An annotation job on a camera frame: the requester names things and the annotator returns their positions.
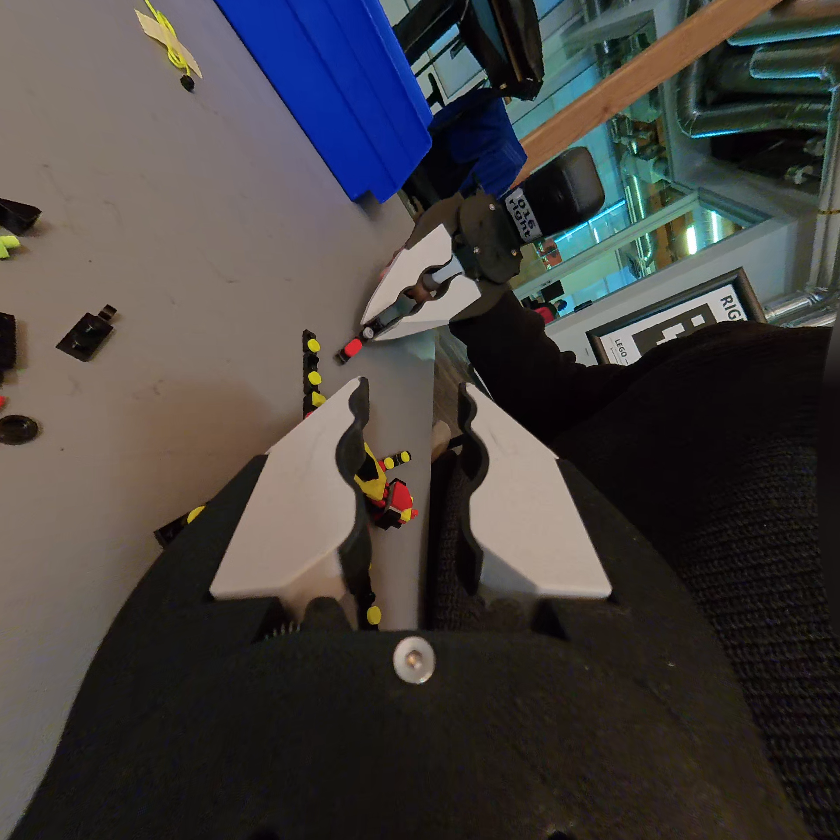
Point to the small black red lego assembly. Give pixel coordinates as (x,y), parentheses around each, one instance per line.
(352,348)

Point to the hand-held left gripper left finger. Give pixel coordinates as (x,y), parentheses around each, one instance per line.
(289,512)

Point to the black yellow lego spider model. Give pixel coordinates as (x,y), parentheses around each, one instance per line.
(394,502)

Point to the black chair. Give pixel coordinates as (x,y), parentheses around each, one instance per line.
(505,39)

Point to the blue cloth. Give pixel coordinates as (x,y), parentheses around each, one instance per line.
(472,141)

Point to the pile of loose lego pieces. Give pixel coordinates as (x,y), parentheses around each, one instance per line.
(82,334)

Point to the framed black white sign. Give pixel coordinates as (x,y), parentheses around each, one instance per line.
(689,321)

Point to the person's right forearm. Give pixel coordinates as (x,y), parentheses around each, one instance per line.
(525,354)

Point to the wooden beam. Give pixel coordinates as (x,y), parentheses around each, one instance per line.
(656,65)

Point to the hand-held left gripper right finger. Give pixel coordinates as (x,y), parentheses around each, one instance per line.
(531,525)

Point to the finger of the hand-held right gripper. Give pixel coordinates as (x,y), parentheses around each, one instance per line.
(413,262)
(439,313)

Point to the person's black knit sweater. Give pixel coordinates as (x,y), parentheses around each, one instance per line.
(722,492)

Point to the blue plastic bin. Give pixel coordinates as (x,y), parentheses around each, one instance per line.
(328,79)

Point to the silver metal pipes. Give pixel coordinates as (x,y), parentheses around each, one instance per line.
(754,105)

